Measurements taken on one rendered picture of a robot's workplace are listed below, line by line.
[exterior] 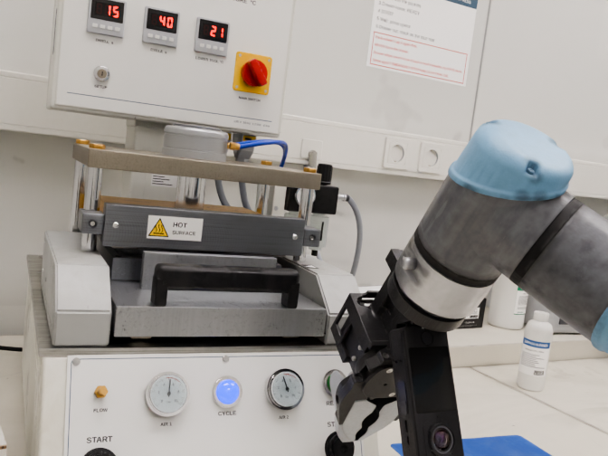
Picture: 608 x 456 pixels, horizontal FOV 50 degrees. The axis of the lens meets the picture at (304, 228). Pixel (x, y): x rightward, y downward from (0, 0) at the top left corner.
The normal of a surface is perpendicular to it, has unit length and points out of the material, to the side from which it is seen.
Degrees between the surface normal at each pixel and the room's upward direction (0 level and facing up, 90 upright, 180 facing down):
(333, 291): 41
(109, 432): 65
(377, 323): 35
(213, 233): 90
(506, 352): 90
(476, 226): 109
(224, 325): 90
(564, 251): 81
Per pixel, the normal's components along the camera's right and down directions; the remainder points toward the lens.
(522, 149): 0.33, -0.73
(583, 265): -0.34, -0.11
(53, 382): 0.42, -0.28
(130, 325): 0.40, 0.14
